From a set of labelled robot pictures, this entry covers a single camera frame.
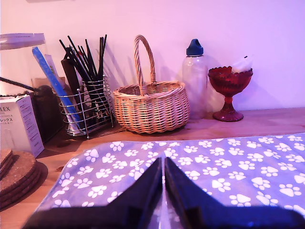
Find wire utensil holder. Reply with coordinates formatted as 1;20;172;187
56;75;115;140

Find white packet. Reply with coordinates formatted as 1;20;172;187
231;54;253;73

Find blue paper sleeve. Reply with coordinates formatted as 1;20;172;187
32;46;83;131

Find paw print cloth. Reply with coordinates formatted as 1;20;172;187
34;135;305;229

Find wicker basket with handle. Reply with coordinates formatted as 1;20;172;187
112;35;191;134

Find clear bottle blue cap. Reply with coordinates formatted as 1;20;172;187
182;38;208;120

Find red glass goblet bowl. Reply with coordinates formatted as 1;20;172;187
208;66;254;122

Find white printed carton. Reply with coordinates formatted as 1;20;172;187
0;94;45;158

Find dark wooden utensil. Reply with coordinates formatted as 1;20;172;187
61;58;81;101

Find clear jar with lid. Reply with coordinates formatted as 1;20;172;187
0;32;48;96

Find round cork coaster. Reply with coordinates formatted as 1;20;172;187
0;154;38;191
0;149;14;167

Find black chopstick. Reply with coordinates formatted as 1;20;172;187
97;34;108;82
85;39;99;78
59;39;96;96
67;35;96;79

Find white paper sleeve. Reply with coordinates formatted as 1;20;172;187
44;54;62;86

